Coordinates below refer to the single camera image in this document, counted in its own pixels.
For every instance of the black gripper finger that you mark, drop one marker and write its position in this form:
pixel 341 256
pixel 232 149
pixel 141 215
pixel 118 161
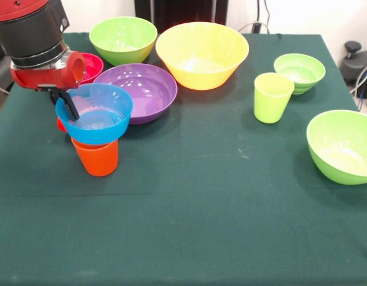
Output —
pixel 54 96
pixel 71 108

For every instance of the orange cup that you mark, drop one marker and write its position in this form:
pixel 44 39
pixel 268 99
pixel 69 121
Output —
pixel 97 161

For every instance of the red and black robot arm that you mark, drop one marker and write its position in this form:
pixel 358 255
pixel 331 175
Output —
pixel 31 29

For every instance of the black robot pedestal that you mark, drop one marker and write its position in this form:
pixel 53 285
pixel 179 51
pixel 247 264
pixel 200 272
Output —
pixel 177 12

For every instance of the dark green tablecloth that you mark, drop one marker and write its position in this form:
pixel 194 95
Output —
pixel 183 223

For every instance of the large light green bowl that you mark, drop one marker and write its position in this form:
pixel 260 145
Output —
pixel 121 35
pixel 335 167

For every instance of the yellow-green cup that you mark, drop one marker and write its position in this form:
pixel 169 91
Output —
pixel 270 107

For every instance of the pink bowl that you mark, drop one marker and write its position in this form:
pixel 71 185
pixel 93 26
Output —
pixel 94 67

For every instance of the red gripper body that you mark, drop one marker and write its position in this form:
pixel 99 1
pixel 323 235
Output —
pixel 43 77

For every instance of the grey chair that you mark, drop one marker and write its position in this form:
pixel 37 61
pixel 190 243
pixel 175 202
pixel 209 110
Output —
pixel 1 77

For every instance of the purple bowl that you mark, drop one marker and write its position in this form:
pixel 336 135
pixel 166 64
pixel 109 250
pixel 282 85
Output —
pixel 147 95

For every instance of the black knobbed stand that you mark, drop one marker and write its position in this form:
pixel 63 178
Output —
pixel 353 47

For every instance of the small green bowl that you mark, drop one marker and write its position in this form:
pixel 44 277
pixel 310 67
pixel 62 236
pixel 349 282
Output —
pixel 302 71

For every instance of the blue bowl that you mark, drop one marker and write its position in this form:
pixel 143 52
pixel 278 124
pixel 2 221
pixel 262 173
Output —
pixel 97 135

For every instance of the black power plug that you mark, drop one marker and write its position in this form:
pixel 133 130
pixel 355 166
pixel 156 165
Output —
pixel 256 27

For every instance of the large yellow bowl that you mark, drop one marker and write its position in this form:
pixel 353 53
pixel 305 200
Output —
pixel 201 77

